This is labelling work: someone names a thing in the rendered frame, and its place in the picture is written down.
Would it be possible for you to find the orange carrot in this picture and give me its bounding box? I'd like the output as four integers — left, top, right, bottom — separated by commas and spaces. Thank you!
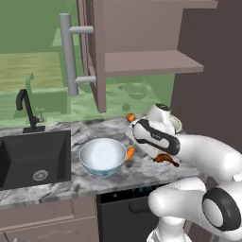
125, 144, 137, 162

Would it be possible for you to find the brown drawer front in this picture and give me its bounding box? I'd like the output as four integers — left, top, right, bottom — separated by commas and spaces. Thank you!
0, 196, 96, 233

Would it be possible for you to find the black sink basin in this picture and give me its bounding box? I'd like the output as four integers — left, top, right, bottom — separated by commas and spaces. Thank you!
0, 130, 72, 192

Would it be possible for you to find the large white bowl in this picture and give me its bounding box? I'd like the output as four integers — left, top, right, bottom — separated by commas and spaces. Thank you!
78, 137, 128, 178

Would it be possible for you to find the brown wall cupboard with shelf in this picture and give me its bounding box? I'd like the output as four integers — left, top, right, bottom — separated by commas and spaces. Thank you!
94, 0, 219, 78

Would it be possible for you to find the black dishwasher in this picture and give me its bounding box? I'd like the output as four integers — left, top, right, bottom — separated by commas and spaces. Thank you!
95, 183, 190, 242

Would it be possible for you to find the dark brown tall cabinet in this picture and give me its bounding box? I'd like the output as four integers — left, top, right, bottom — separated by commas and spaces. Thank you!
169, 0, 242, 153

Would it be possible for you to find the black dishwasher handle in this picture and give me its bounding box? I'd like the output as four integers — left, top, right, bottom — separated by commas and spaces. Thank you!
128, 201, 151, 216

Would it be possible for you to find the brown base cupboard door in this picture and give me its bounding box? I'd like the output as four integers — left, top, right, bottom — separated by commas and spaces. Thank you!
2, 216, 99, 242

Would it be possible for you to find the grey cupboard door handle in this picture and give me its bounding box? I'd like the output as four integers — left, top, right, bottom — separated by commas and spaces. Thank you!
59, 12, 97, 97

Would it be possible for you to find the brown chicken drumstick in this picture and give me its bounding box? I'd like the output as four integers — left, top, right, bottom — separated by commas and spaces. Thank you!
152, 153, 181, 168

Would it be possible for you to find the small pale bowl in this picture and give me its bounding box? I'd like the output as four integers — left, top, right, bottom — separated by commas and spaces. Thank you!
169, 114, 183, 134

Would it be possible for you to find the black tap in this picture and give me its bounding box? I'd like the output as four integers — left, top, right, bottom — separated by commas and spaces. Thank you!
16, 88, 46, 134

